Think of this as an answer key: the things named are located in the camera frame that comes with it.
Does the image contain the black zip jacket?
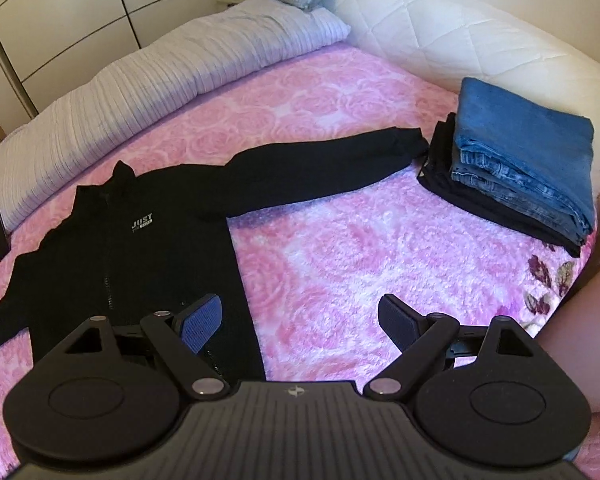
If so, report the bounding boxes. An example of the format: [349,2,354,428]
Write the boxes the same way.
[0,128,428,383]

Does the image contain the folded black garment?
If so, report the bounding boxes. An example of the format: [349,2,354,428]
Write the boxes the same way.
[416,112,584,259]

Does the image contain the folded blue jeans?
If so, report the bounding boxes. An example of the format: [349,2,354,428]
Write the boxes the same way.
[451,77,595,246]

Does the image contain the white quilted headboard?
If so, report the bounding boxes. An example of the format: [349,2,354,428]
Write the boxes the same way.
[332,0,600,193]

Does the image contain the white sliding wardrobe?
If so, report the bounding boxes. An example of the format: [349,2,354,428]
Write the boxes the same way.
[0,0,224,133]

